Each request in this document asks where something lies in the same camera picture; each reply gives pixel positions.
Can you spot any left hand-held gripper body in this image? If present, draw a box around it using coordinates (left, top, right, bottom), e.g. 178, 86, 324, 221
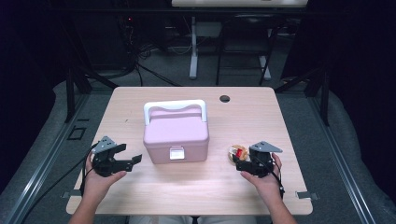
91, 135, 134, 178

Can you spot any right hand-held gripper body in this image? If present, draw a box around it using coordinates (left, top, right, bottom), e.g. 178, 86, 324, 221
246, 141, 283, 179

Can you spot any pink storage box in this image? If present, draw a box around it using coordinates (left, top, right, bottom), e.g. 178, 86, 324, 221
143, 99, 210, 165

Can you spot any person's right hand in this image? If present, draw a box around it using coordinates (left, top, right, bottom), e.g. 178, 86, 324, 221
240, 152, 284, 203

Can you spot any person's left hand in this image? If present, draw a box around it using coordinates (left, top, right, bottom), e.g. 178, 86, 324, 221
83, 152, 128, 201

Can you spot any black metal stand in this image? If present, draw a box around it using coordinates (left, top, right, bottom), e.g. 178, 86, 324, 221
275, 64, 331, 127
64, 18, 120, 124

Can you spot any black chair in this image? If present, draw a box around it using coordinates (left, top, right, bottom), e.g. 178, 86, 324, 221
215, 13, 281, 87

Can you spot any white desk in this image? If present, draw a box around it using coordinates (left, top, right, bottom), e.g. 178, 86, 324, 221
171, 0, 309, 81

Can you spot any dark curtain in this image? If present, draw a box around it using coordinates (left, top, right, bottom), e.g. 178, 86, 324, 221
0, 0, 68, 190
323, 0, 396, 203

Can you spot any left hand-held gripper cable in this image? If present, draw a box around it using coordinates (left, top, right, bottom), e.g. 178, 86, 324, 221
20, 143, 99, 224

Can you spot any hand-held gripper cable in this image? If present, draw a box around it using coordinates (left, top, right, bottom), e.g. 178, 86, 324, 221
20, 143, 99, 224
255, 153, 286, 200

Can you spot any right hand-held gripper cable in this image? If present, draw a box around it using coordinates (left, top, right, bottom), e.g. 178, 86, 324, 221
255, 153, 286, 200

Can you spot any aluminium floor rail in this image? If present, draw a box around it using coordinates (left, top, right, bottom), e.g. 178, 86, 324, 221
0, 92, 92, 224
307, 96, 377, 224

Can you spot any bundle of black floor cables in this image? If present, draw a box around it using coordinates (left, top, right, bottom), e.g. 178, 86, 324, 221
118, 15, 181, 88

